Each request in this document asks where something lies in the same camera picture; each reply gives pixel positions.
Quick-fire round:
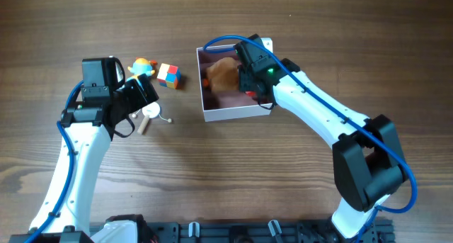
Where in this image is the orange duck toy blue shirt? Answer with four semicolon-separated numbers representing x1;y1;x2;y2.
127;57;157;81

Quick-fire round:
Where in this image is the brown plush toy with carrot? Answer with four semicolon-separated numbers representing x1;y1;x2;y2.
202;57;239;93

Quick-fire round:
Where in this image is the colourful two-by-two puzzle cube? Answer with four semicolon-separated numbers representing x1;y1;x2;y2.
157;63;181;89

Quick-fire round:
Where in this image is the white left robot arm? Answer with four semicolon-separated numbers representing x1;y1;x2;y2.
27;74;159;242

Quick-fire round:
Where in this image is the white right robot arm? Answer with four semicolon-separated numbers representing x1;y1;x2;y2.
238;55;417;242

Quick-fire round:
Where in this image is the white square cardboard box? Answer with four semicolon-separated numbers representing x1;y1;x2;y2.
196;44;272;122

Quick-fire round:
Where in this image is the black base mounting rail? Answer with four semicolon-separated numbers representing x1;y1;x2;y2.
9;215;396;243

